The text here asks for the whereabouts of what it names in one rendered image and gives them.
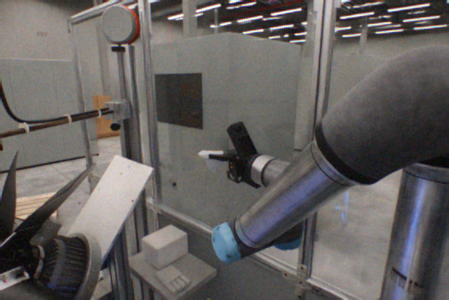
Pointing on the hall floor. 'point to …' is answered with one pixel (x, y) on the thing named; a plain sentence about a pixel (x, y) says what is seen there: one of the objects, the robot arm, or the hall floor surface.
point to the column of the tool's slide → (138, 229)
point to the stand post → (119, 269)
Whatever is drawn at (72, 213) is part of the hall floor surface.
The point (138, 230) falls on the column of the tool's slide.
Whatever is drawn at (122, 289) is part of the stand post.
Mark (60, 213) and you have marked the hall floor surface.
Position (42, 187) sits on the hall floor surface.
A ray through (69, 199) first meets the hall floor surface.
